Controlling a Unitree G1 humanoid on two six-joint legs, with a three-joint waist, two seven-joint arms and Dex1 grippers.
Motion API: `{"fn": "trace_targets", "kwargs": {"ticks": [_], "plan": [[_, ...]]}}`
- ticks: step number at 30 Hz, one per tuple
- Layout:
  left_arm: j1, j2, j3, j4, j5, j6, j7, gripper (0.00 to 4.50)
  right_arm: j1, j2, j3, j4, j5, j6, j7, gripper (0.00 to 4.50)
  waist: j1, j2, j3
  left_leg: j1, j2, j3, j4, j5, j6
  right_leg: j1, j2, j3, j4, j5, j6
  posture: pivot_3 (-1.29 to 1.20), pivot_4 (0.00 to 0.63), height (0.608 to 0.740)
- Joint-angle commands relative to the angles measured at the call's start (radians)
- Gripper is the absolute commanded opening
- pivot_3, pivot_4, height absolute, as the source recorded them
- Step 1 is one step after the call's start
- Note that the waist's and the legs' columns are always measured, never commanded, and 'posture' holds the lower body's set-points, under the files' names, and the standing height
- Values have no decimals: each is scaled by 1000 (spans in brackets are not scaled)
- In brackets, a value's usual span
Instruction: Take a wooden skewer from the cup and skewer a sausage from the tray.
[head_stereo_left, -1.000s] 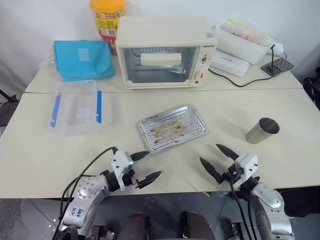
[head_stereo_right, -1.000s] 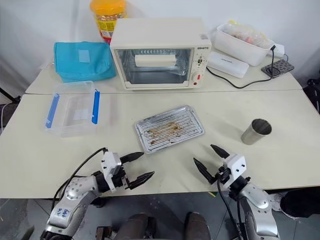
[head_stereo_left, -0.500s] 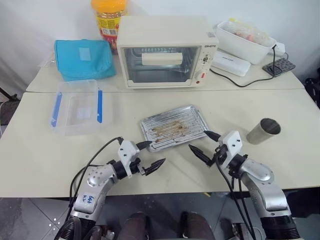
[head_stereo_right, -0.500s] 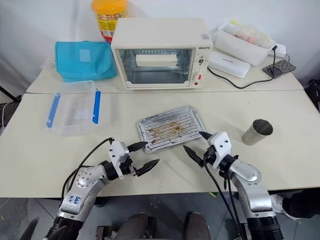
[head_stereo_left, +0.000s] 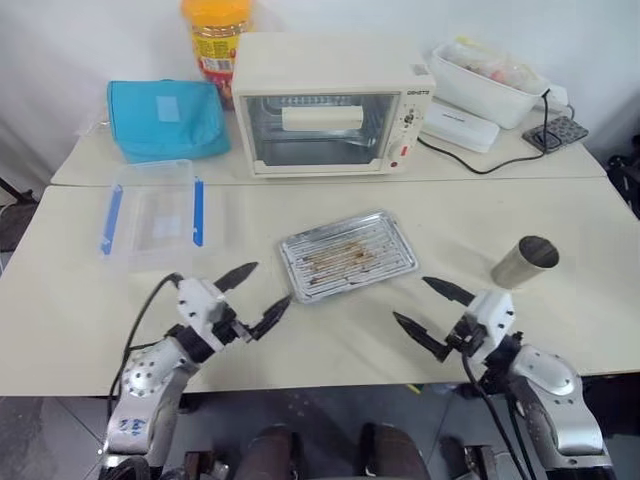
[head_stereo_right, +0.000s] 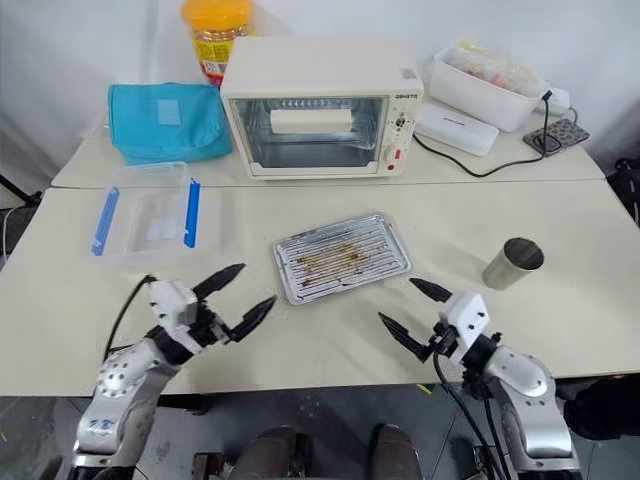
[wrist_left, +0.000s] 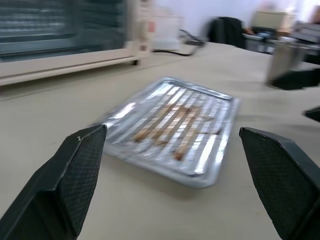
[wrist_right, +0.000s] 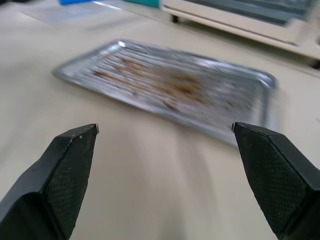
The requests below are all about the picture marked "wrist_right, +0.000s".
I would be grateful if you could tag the foil-lined metal baking tray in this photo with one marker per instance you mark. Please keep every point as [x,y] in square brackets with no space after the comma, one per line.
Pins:
[172,85]

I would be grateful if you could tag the teal plastic box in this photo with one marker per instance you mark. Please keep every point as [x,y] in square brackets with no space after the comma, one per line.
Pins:
[143,2]

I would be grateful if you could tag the cream toaster oven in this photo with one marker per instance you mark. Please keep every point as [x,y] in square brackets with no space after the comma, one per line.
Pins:
[247,17]

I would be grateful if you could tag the blue plastic box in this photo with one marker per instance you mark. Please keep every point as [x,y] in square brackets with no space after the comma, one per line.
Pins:
[76,3]

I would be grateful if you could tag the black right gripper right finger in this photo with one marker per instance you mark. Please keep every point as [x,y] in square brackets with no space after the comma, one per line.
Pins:
[277,180]

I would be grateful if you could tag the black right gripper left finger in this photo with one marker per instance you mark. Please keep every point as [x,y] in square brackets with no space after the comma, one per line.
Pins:
[50,185]

